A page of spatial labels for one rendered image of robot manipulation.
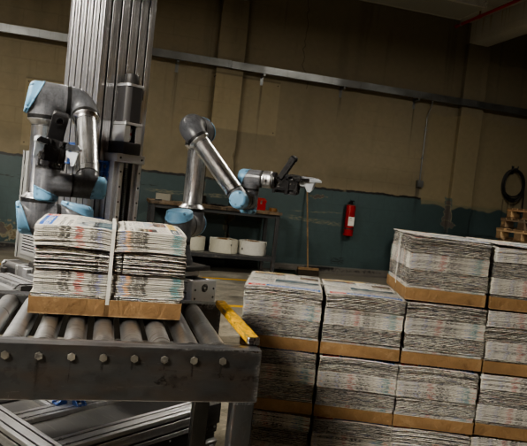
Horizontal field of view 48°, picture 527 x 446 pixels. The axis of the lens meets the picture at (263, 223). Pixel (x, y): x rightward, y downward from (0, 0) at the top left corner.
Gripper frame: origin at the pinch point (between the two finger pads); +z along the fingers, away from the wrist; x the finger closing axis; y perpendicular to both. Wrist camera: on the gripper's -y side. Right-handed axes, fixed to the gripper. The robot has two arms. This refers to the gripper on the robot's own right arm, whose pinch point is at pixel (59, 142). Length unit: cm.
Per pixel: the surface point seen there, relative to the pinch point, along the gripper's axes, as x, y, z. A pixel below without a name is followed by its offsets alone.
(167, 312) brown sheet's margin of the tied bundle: -34, 37, 21
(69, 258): -7.1, 28.1, 17.1
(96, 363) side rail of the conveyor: -14, 46, 43
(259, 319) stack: -82, 43, -24
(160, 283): -30.2, 29.7, 20.5
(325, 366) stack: -106, 54, -12
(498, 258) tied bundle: -150, 2, 13
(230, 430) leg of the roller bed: -46, 56, 48
